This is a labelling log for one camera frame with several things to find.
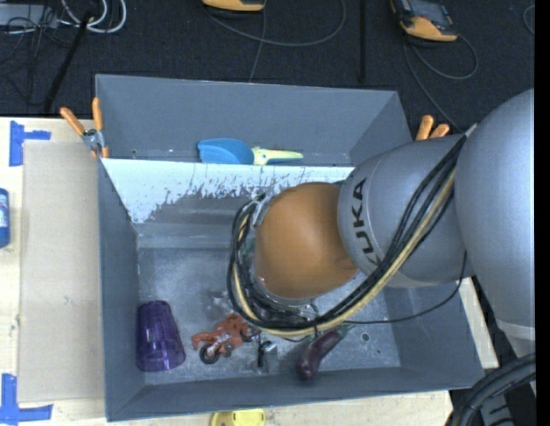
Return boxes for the purple clear plastic cup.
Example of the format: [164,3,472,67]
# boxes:
[136,299,187,373]

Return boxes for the orange toy motorcycle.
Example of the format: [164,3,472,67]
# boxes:
[191,312,260,366]

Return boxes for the yellow round plastic thing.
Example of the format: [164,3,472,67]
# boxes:
[209,408,267,426]

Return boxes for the grey metal bin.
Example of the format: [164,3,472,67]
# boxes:
[94,74,485,422]

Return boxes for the blue scoop with yellow handle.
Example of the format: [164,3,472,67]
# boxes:
[196,138,304,166]

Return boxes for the purple toy eggplant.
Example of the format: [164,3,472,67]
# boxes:
[296,327,348,383]

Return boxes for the pale wood flat board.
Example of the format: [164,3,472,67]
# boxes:
[16,141,108,404]

